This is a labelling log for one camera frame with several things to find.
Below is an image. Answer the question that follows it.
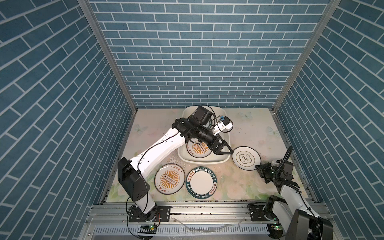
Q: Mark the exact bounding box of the white ribbed cable duct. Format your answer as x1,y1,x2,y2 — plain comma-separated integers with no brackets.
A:
94,224,270,237

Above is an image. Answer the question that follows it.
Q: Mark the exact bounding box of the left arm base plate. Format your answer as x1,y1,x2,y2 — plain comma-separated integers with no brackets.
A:
128,206,171,223

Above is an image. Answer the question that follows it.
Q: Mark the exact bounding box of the green rimmed plate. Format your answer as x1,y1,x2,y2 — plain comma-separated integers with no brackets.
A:
186,167,218,200
207,116,216,130

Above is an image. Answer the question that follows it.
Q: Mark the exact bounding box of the orange sunburst plate front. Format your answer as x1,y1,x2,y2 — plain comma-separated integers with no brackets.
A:
154,164,186,195

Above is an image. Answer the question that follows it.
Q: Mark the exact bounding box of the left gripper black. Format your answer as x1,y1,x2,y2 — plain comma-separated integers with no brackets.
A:
195,125,233,155

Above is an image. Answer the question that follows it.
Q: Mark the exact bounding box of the white plate clover motif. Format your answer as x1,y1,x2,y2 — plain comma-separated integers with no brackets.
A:
232,146,261,171

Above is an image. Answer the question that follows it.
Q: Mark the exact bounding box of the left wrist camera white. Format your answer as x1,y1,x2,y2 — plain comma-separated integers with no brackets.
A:
212,116,234,135

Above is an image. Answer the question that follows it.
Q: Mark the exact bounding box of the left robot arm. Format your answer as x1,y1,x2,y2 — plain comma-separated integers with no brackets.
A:
118,105,233,221

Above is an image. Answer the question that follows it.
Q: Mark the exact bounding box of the orange sunburst plate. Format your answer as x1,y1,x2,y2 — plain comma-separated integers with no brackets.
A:
187,139,212,159
154,164,186,195

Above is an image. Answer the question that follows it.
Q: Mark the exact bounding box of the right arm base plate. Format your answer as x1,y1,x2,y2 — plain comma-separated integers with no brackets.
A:
247,202,269,222

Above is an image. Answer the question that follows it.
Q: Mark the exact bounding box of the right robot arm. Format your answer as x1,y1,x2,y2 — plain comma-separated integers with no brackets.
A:
255,161,334,240

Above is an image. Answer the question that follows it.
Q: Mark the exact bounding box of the white plastic bin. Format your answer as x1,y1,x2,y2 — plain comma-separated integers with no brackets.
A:
178,106,231,165

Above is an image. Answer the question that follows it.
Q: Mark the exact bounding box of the aluminium mounting rail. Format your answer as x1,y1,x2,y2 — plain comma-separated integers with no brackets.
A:
86,201,275,226

